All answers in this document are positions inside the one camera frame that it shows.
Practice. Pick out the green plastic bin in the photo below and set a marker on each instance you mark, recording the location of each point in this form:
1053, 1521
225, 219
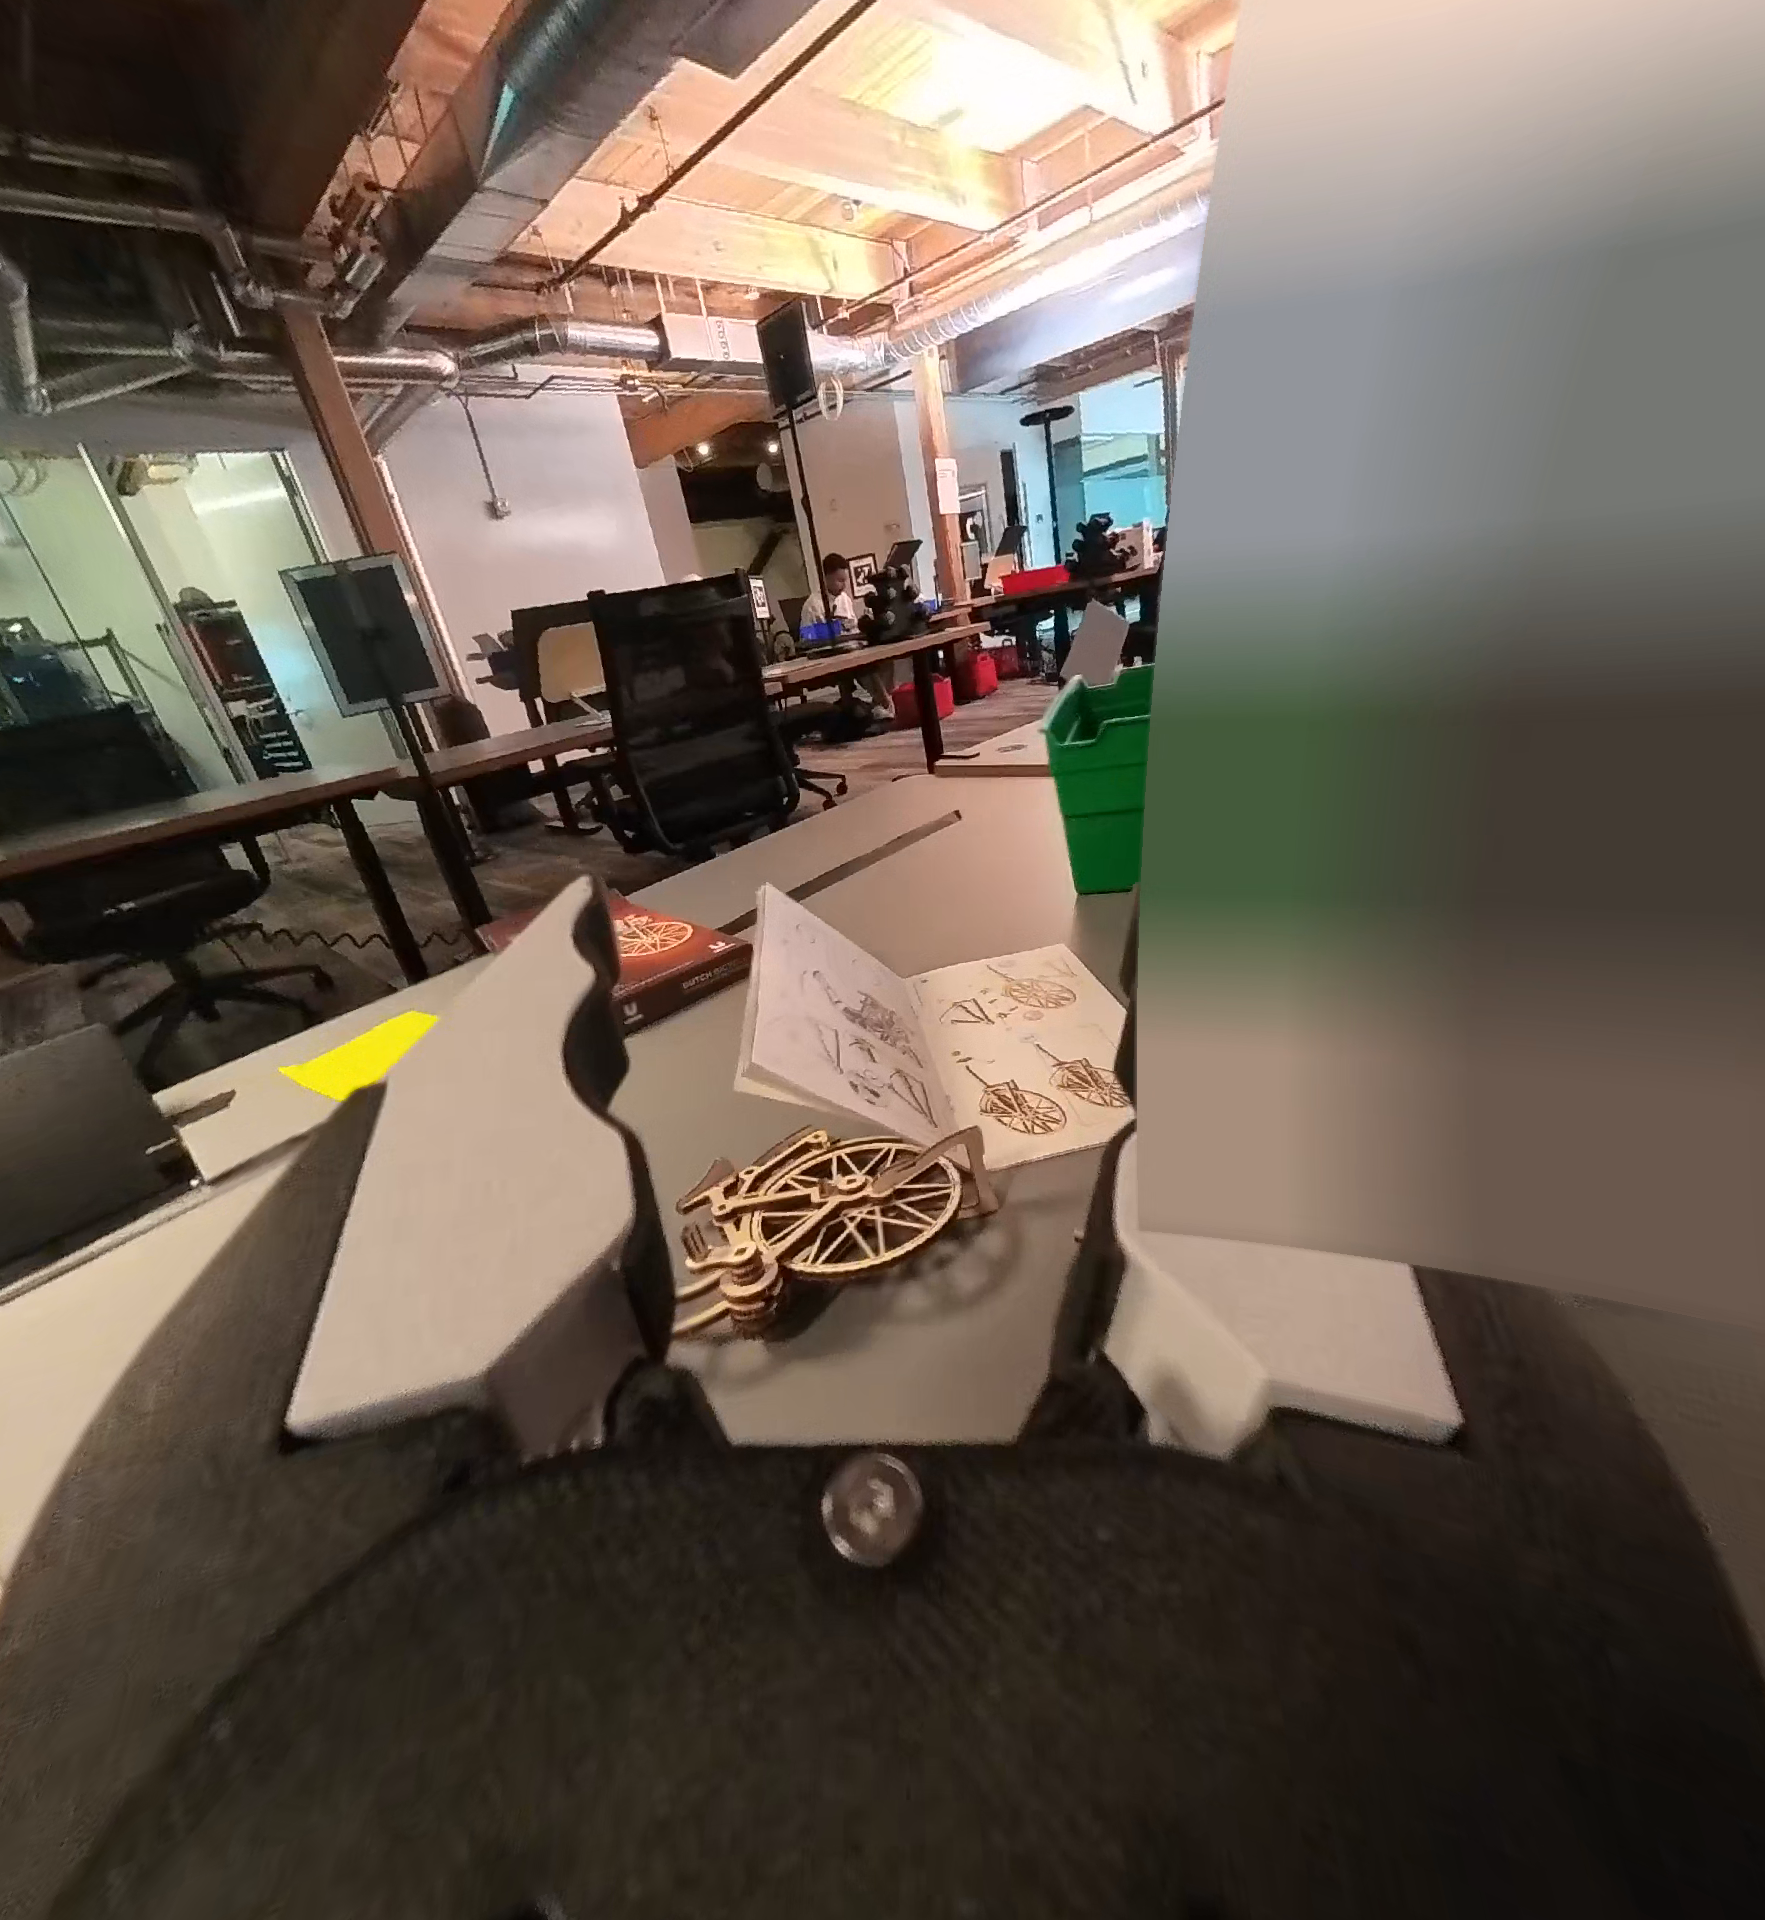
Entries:
1100, 787

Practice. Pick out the open instruction booklet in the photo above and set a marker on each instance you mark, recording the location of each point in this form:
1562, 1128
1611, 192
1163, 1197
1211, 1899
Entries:
959, 1035

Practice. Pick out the red plastic bin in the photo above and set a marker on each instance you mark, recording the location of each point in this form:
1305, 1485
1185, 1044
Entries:
1036, 577

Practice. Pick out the dark red model kit box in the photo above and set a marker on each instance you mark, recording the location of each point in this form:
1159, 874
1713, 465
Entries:
665, 960

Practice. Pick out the black display on stand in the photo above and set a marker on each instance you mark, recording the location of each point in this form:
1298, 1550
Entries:
369, 629

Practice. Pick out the black hanging loudspeaker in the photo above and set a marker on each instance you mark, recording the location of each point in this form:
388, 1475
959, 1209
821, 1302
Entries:
785, 355

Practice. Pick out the black mesh office chair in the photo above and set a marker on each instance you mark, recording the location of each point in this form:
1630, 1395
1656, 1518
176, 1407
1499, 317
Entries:
695, 720

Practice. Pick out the long dark wooden desk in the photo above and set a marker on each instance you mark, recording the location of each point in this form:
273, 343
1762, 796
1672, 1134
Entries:
222, 811
851, 668

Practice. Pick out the wooden bicycle model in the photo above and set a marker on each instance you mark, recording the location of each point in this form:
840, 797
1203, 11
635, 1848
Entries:
822, 1215

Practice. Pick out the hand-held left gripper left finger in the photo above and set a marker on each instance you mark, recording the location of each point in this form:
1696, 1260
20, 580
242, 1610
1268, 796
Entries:
477, 1200

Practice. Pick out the yellow sticky note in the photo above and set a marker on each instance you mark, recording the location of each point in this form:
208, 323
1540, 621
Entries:
359, 1053

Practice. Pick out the flat wooden part sheet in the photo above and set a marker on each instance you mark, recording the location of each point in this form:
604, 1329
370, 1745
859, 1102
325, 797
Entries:
995, 750

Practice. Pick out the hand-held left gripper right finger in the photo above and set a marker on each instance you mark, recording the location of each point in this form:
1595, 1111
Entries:
1272, 1334

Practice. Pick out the dark grey laptop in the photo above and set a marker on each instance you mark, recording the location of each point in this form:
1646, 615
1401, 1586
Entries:
28, 1155

